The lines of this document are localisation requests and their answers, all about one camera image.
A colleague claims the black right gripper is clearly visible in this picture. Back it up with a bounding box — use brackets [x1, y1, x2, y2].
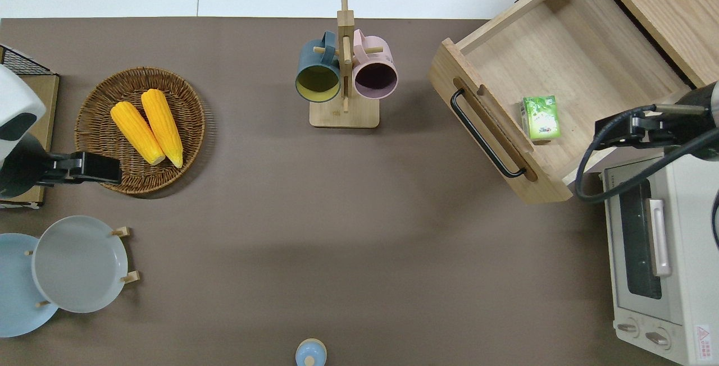
[594, 86, 712, 160]

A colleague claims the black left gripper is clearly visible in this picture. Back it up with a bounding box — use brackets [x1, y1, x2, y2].
[0, 133, 122, 198]

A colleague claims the wooden drawer with handle recess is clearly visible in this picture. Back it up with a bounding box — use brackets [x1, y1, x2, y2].
[428, 0, 693, 205]

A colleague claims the yellow corn cob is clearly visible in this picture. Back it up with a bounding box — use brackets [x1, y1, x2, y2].
[141, 89, 184, 169]
[110, 101, 166, 166]

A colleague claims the brown wicker basket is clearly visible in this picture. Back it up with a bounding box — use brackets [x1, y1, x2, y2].
[74, 66, 206, 196]

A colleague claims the wooden plate rack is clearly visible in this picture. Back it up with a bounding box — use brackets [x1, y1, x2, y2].
[24, 226, 141, 308]

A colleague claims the green tissue pack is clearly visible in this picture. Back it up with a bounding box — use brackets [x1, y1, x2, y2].
[520, 95, 562, 142]

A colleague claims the grey plate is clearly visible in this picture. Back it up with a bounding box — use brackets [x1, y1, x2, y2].
[31, 215, 129, 314]

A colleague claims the white toaster oven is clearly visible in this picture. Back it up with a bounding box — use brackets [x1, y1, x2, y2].
[601, 150, 719, 366]

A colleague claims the light blue plate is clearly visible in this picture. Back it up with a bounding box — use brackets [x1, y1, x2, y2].
[0, 233, 60, 338]

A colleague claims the dark teal mug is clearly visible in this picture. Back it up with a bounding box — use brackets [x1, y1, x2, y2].
[295, 31, 342, 103]

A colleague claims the pink mug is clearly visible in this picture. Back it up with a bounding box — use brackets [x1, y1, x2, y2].
[352, 29, 399, 100]

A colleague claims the wooden mug rack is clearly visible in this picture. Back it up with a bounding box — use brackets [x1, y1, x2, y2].
[309, 0, 381, 129]

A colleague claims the blue round button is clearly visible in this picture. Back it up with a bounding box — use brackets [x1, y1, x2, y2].
[295, 338, 327, 366]

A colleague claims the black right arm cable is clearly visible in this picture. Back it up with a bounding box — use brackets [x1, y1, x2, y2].
[574, 104, 719, 249]

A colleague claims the black wire wooden shelf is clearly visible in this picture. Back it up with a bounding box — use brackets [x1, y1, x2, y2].
[0, 45, 60, 209]

